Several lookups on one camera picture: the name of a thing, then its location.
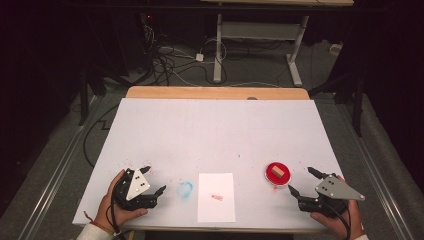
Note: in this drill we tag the white metal desk frame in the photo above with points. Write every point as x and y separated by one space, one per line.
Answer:
260 30

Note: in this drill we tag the round red ink pad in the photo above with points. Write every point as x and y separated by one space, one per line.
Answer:
271 179

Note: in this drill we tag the dark computer tower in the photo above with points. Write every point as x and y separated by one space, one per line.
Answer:
128 40

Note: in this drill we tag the metal floor rail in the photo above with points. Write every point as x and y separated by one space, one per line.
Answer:
376 173
56 176

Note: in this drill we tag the small wooden stamp block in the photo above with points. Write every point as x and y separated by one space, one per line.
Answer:
277 171

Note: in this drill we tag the white table cover board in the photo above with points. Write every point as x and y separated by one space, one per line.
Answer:
213 133

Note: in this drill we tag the black metal stand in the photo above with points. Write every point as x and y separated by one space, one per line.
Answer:
83 100
358 106

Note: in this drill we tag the person's right hand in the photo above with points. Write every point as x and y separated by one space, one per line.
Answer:
340 228

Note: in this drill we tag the white power adapter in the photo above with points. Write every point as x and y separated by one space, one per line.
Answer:
199 57

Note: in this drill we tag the small white box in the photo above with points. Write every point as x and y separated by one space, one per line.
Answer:
336 49

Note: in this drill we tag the person's left hand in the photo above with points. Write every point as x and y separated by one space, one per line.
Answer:
111 215

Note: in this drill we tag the white left sleeve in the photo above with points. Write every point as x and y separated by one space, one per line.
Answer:
95 233

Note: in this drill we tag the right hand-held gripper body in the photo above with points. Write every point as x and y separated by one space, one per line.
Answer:
336 190

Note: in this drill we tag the white right sleeve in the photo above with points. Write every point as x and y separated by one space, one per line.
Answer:
360 238

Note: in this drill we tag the white sleeve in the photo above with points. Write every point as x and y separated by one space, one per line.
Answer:
95 233
360 238

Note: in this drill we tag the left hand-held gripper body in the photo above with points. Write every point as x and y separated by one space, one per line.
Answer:
137 186

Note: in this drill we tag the white paper sheet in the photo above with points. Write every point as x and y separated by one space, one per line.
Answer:
216 210

